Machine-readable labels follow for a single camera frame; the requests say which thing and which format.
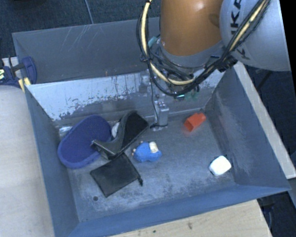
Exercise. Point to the black flat pouch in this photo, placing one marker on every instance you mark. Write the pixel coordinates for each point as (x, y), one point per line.
(115, 176)

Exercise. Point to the orange-red block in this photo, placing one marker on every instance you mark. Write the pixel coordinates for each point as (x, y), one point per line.
(195, 121)

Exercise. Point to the grey metal bin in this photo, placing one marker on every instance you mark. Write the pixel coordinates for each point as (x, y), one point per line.
(176, 183)

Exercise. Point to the white block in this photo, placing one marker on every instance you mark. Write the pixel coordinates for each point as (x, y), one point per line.
(220, 165)

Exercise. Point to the blue oval pad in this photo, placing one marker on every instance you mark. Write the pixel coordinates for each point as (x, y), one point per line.
(80, 144)

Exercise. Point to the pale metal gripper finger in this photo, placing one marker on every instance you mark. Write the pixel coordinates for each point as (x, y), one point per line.
(162, 112)
(145, 83)

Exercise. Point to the blue toy figure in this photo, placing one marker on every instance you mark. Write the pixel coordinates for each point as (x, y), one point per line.
(144, 153)

